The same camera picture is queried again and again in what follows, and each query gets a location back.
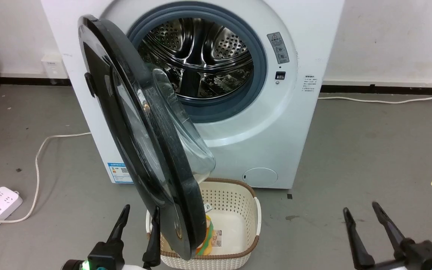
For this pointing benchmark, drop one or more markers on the black round glass washer door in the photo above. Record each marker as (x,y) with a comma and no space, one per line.
(126,112)

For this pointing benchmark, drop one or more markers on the white wall outlet box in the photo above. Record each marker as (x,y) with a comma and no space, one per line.
(54,66)

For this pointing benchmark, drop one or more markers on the white front-load washing machine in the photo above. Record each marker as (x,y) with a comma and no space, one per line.
(298,22)

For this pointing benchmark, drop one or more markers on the grey warning sticker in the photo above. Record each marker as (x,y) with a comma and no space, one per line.
(278,48)

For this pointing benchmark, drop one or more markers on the orange and green toy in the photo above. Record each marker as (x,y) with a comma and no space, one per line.
(208,240)

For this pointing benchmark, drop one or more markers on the black door latch socket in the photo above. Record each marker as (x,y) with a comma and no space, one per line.
(280,75)

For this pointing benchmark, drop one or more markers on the cream plastic laundry basket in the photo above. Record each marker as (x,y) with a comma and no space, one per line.
(234,195)

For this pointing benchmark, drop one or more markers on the small printed label card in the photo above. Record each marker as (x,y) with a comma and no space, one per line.
(217,238)

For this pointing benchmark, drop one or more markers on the grey rubber door gasket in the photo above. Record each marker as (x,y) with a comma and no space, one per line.
(260,71)

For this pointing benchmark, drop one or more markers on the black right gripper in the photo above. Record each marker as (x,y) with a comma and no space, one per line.
(428,257)

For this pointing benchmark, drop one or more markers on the blue energy label sticker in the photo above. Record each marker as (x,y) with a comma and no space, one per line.
(119,173)

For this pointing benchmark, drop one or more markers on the stainless steel washer drum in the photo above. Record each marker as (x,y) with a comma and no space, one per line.
(204,48)

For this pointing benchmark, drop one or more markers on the round white filter cover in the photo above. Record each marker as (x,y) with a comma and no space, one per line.
(260,177)

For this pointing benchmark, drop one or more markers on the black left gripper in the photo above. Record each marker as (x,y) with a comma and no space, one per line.
(105,257)

